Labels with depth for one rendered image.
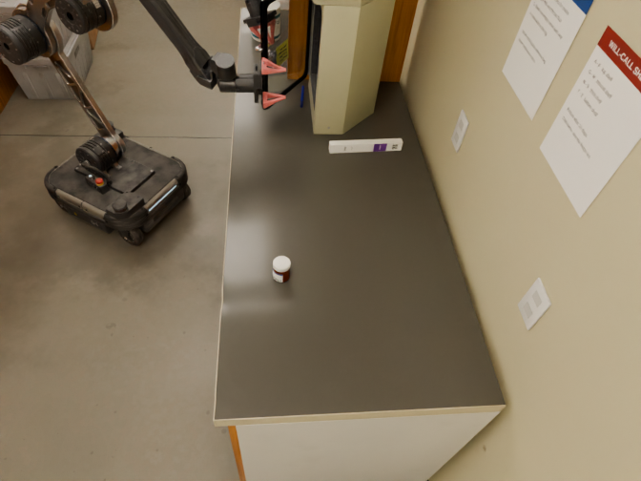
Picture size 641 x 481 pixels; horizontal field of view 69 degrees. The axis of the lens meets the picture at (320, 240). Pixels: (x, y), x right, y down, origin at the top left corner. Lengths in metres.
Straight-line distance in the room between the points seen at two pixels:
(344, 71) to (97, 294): 1.63
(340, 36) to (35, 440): 1.92
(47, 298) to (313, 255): 1.61
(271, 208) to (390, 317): 0.52
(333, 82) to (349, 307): 0.78
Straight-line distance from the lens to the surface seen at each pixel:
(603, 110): 1.00
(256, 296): 1.29
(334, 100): 1.71
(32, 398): 2.40
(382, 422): 1.24
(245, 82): 1.53
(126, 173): 2.72
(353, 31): 1.59
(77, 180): 2.79
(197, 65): 1.54
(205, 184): 2.95
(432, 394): 1.22
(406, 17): 2.02
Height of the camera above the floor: 2.03
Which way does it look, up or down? 50 degrees down
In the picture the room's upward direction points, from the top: 7 degrees clockwise
